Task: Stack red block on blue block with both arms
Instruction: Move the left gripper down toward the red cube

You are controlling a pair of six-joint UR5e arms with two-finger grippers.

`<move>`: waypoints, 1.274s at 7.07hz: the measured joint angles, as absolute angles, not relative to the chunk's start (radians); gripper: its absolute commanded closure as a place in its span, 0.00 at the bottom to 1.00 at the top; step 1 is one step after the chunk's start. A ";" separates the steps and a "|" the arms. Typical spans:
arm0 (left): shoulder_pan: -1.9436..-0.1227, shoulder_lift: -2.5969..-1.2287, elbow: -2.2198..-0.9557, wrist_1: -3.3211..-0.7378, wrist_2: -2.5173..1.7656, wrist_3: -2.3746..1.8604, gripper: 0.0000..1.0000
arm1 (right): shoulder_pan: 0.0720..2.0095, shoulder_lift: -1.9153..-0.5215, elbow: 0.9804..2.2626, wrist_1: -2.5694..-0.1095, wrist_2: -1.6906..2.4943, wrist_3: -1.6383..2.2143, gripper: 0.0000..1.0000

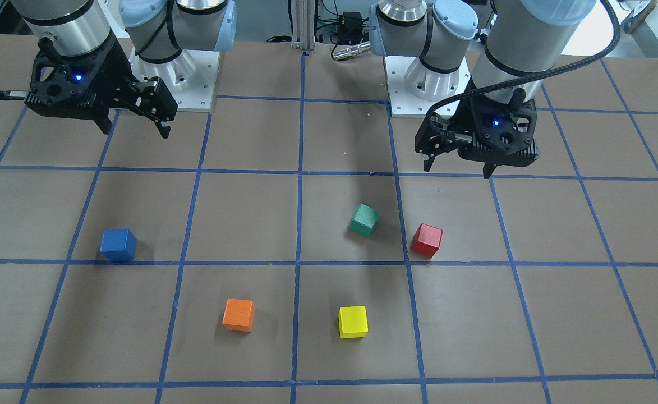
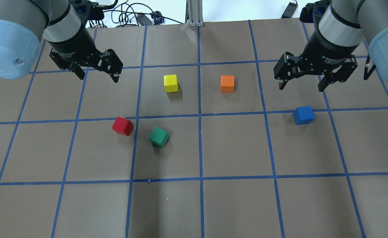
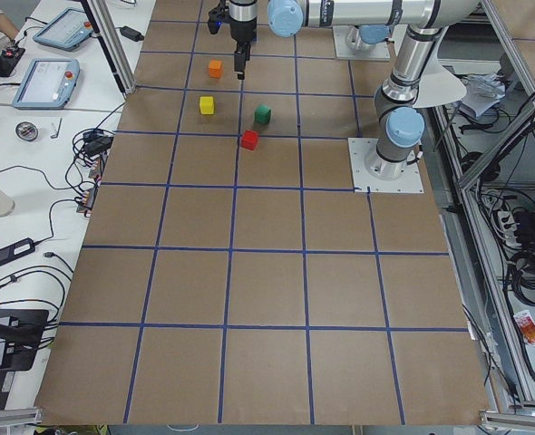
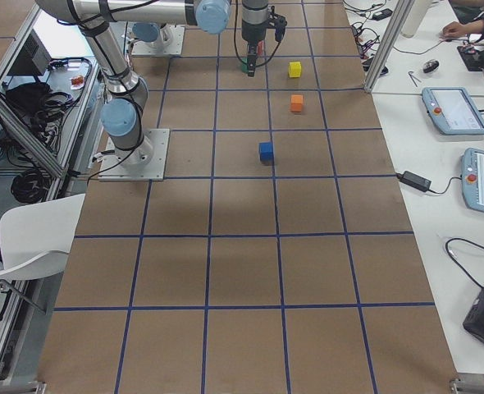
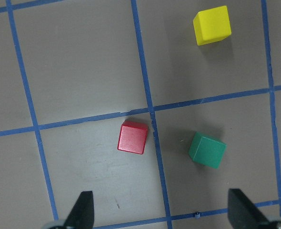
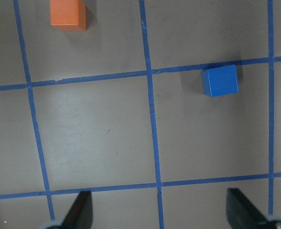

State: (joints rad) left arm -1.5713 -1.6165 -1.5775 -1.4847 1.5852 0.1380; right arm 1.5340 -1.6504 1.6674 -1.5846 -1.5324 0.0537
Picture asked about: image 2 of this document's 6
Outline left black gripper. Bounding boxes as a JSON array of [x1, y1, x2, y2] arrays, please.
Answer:
[[44, 25, 123, 83]]

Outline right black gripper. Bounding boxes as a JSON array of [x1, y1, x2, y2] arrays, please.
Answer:
[[274, 26, 358, 92]]

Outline red wooden block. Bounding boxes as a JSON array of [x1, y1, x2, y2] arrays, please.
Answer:
[[112, 117, 134, 137]]

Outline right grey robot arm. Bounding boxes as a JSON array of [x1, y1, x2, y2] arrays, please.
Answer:
[[274, 0, 388, 92]]

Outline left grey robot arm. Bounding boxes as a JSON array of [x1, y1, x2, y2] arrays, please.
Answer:
[[0, 0, 123, 83]]

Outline blue wooden block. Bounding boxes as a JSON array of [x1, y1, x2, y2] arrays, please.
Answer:
[[293, 106, 316, 125]]

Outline yellow wooden block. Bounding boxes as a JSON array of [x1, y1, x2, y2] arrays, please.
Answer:
[[163, 74, 179, 93]]

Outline orange wooden block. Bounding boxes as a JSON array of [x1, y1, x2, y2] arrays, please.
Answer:
[[220, 75, 235, 93]]

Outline green wooden block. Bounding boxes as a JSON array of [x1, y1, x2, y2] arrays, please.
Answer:
[[149, 127, 169, 148]]

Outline black power adapter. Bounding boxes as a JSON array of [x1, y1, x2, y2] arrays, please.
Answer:
[[281, 1, 298, 19]]

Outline brown paper table mat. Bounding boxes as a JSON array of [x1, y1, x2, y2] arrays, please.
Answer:
[[0, 19, 388, 238]]

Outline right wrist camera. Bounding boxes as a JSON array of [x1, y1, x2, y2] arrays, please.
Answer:
[[299, 0, 332, 23]]

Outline black tangled cables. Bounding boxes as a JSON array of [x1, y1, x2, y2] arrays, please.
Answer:
[[81, 0, 184, 28]]

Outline aluminium frame post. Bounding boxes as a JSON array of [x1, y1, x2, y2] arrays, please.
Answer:
[[185, 0, 204, 27]]

